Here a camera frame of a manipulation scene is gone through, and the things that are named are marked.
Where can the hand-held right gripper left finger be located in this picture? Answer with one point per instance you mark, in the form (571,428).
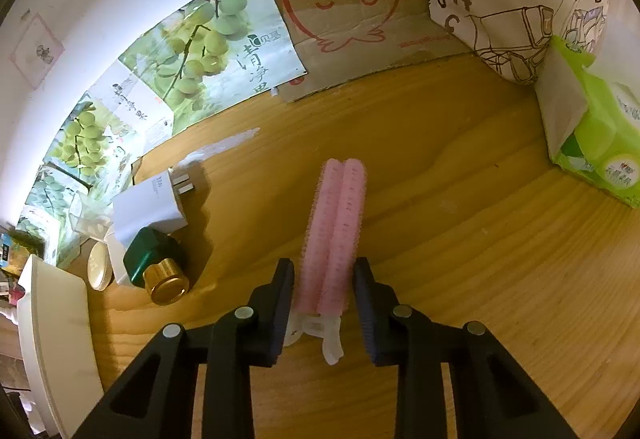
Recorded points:
(282,299)

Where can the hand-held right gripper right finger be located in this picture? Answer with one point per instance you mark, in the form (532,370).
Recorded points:
(365,304)

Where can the pink hair roller clip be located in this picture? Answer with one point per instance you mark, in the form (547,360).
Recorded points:
(335,229)

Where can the green bottle with gold cap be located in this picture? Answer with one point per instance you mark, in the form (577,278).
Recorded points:
(150,254)

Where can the white charger adapter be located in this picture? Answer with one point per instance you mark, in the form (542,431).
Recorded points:
(150,204)

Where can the cream round compact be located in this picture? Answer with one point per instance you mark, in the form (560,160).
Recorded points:
(99,266)

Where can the white plastic storage bin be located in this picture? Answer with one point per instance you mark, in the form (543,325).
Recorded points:
(55,329)

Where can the clear plastic box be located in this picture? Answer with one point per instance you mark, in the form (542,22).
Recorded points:
(90,224)

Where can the cardboard with red print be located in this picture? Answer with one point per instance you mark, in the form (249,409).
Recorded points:
(360,34)

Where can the green tissue pack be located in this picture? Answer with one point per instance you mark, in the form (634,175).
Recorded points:
(600,134)

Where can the pink framed wall sticker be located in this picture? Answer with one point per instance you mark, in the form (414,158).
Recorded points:
(40,51)

